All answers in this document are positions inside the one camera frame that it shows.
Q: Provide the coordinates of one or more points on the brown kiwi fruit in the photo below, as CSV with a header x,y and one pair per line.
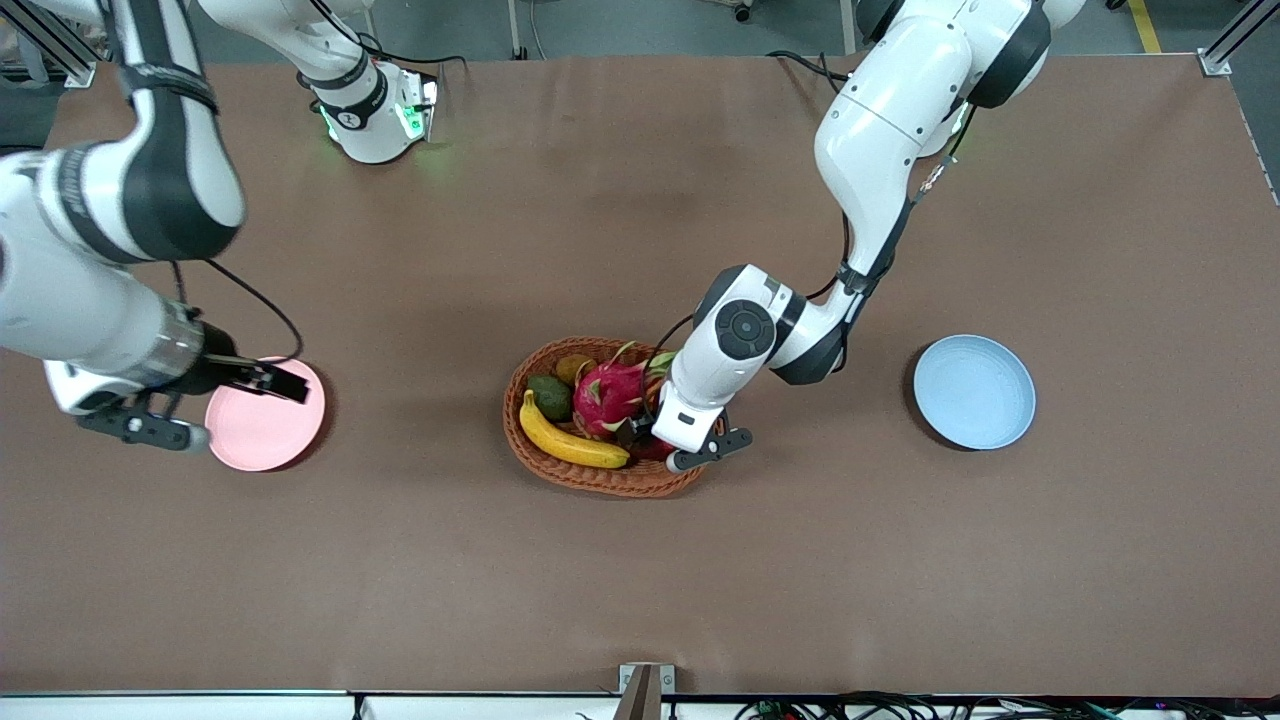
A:
x,y
575,368

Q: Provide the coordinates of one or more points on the brown wicker basket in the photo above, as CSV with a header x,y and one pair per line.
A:
x,y
600,480

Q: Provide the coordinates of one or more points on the green avocado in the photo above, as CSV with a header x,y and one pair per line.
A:
x,y
550,397

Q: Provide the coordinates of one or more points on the light blue round plate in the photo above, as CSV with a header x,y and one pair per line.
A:
x,y
975,392

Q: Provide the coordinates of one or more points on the aluminium frame corner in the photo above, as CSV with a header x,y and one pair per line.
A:
x,y
1215,62
72,68

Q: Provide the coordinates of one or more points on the pink round plate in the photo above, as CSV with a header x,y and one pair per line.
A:
x,y
265,430

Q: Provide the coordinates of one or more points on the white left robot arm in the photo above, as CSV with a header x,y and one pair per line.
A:
x,y
880,130

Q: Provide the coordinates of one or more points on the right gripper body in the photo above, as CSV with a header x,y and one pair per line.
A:
x,y
219,366

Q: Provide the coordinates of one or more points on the dark red apple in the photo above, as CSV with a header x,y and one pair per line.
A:
x,y
652,449

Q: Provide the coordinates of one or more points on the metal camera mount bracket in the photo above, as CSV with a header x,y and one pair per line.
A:
x,y
645,690

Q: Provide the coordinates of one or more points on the pink dragon fruit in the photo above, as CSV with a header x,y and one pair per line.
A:
x,y
610,395

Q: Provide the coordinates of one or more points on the white table edge rail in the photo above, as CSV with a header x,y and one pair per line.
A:
x,y
200,708

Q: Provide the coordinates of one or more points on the yellow banana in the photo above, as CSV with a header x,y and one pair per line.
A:
x,y
570,445

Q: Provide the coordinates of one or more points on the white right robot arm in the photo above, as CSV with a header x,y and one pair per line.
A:
x,y
372,135

